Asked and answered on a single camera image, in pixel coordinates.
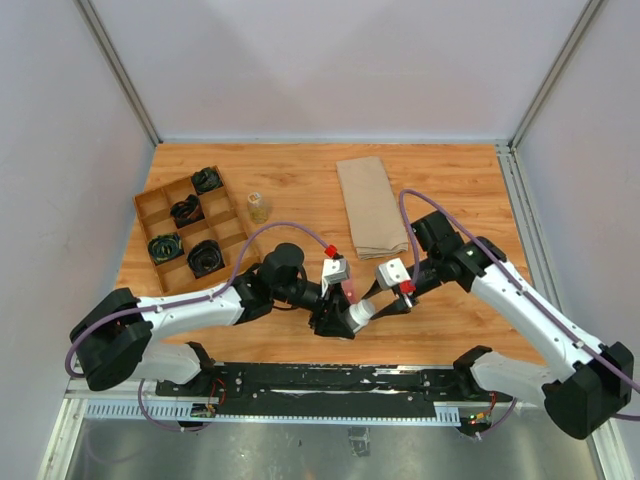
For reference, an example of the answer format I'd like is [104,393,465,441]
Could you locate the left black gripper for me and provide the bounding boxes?
[274,278,357,339]

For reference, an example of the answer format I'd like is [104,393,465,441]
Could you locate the white capped pill bottle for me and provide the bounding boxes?
[346,299,376,334]

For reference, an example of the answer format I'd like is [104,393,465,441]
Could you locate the pink weekly pill organizer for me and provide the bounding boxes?
[340,273,358,304]

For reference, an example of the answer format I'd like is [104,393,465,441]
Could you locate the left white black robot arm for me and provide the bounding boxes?
[70,243,371,396]

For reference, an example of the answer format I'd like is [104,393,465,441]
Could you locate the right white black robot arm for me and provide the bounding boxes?
[366,212,634,439]

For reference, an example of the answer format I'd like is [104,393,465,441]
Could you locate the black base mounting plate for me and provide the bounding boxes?
[155,362,511,405]

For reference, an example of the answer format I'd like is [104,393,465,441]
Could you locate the clear bottle yellow capsules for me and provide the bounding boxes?
[247,192,270,224]

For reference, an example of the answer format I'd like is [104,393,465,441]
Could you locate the wooden compartment tray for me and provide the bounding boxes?
[117,164,251,296]

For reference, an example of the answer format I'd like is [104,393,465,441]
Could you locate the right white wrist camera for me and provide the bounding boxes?
[375,258,410,294]

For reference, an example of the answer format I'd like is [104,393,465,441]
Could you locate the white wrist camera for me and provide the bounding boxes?
[321,244,350,295]
[375,258,410,294]

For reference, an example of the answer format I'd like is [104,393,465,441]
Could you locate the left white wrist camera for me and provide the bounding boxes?
[321,244,350,295]

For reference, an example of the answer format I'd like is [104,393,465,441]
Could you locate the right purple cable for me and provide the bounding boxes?
[398,188,640,441]

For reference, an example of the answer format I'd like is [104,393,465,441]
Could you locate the black coiled cable bottom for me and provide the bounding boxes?
[186,239,224,277]

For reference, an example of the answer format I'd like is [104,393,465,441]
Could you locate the black coiled cable middle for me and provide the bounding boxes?
[169,194,205,226]

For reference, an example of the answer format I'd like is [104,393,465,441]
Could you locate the black green coiled cable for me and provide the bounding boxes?
[147,232,183,266]

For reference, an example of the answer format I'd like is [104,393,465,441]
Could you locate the black coiled cable top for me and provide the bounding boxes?
[192,168,224,195]

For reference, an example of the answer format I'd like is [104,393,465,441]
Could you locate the grey slotted cable duct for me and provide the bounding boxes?
[84,395,461,427]

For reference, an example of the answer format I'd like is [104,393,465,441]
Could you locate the right aluminium frame post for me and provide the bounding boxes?
[508,0,608,150]

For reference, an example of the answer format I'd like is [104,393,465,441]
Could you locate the aluminium frame post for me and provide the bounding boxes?
[508,0,608,150]
[72,0,162,147]

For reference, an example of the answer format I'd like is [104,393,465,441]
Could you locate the left aluminium frame post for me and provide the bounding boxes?
[72,0,162,147]

